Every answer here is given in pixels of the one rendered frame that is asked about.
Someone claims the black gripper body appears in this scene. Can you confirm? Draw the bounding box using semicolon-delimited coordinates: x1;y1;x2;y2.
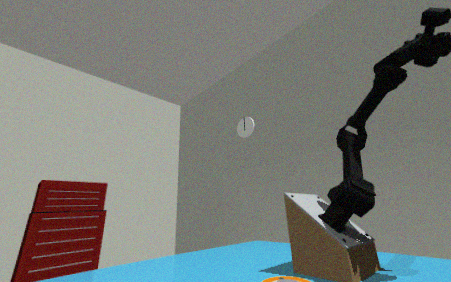
404;7;450;68

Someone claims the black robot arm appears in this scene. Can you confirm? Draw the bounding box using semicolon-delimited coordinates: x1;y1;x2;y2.
318;32;451;232

